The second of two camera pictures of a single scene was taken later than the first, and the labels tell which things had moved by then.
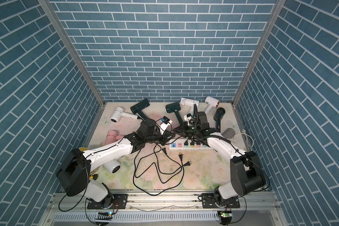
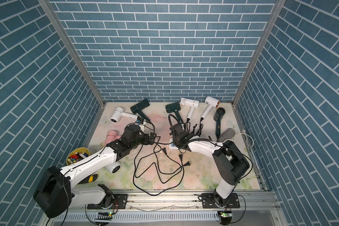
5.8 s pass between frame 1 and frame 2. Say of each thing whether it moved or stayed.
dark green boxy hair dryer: stayed
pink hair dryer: stayed
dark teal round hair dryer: stayed
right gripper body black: moved
